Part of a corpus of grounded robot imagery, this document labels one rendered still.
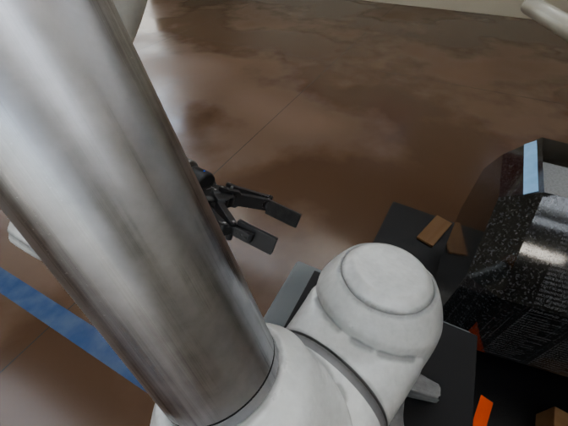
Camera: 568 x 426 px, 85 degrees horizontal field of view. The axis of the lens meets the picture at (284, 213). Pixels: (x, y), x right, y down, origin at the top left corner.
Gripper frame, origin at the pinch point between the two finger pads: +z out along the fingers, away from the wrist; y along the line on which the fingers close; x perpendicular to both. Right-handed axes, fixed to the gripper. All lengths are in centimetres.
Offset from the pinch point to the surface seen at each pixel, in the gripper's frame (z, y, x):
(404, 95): 7, -312, 49
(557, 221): 63, -56, 14
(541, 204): 57, -57, 17
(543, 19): 26, -26, 48
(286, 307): 5.8, -6.3, -19.3
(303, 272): 5.7, -15.0, -14.7
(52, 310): -99, -40, -113
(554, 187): 60, -62, 22
